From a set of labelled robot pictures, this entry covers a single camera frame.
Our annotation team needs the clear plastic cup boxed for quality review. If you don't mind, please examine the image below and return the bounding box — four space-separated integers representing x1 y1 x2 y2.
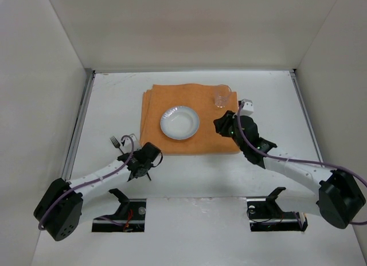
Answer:
214 84 232 108

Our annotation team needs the white bowl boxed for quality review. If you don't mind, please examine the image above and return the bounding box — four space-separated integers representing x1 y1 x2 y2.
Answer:
160 105 200 140

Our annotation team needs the orange cloth placemat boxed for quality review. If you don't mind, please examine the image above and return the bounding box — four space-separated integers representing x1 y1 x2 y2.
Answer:
140 84 240 155

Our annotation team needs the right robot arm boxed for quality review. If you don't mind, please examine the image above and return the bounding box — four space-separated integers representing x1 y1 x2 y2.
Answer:
213 111 366 229

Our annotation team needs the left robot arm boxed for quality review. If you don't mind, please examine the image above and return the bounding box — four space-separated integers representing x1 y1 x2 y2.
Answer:
33 142 163 241

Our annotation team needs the black plastic fork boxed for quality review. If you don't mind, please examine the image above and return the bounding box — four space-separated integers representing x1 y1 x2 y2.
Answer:
110 136 124 154

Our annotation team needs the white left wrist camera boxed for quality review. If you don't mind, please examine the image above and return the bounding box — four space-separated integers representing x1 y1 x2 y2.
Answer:
120 134 141 153

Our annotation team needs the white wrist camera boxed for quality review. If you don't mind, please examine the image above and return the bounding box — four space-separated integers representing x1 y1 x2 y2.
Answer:
239 99 255 116
120 134 141 153

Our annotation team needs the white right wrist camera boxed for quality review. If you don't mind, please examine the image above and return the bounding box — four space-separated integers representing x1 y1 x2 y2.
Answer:
239 99 255 116

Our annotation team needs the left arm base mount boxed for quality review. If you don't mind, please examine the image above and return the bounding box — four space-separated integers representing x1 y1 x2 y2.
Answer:
91 199 147 233

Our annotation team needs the left aluminium frame rail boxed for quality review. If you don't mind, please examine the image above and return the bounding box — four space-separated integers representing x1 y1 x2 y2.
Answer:
61 68 96 180

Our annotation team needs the aluminium frame rail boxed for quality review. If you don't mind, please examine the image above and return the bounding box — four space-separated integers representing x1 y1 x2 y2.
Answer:
289 69 323 161
61 68 96 180

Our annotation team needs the right aluminium frame rail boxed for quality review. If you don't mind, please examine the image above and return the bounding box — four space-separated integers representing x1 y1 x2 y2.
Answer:
289 69 323 161

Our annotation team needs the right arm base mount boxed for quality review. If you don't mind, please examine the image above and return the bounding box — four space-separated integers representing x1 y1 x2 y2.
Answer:
246 197 308 232

